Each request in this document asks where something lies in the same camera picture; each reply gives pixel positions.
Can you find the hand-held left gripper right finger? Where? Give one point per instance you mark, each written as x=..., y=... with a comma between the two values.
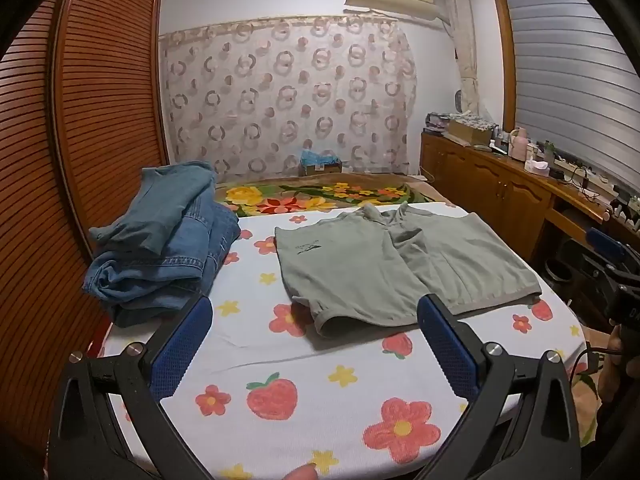
x=445, y=345

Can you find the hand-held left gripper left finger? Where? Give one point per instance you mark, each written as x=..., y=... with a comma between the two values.
x=180, y=345

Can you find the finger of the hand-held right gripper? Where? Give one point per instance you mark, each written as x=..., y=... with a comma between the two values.
x=602, y=240

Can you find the grey-green shorts pants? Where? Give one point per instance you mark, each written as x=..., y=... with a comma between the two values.
x=360, y=270

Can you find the person's right hand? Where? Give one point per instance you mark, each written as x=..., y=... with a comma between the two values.
x=610, y=375

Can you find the person's left hand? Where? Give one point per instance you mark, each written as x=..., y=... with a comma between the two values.
x=300, y=473

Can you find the black bin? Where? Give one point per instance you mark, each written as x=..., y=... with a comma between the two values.
x=556, y=271

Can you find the dark blue denim jeans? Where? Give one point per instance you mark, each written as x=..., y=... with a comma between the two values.
x=165, y=275

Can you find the pink tissue box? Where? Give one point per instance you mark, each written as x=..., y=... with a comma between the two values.
x=536, y=167

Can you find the white flower strawberry bed sheet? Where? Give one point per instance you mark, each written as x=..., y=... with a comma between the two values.
x=300, y=360

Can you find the pink bottle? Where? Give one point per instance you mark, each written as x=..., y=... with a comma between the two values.
x=518, y=145

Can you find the wooden sideboard cabinet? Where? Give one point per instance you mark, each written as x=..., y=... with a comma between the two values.
x=480, y=185

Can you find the light blue denim garment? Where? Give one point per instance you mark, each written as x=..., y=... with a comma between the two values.
x=155, y=205

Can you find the grey window blind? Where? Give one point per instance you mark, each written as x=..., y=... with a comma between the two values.
x=575, y=70

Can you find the open cardboard box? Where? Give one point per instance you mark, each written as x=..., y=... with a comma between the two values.
x=467, y=130

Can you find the brown floral blanket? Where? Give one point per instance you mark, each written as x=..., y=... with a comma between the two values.
x=300, y=195

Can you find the cardboard box with blue contents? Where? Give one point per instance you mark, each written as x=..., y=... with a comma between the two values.
x=320, y=165

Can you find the wooden louvred wardrobe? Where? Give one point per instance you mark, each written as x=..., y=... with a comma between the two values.
x=85, y=135

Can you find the cream window curtain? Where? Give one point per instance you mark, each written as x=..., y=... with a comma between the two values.
x=462, y=45

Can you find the circle patterned wall curtain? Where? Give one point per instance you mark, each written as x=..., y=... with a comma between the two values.
x=280, y=95

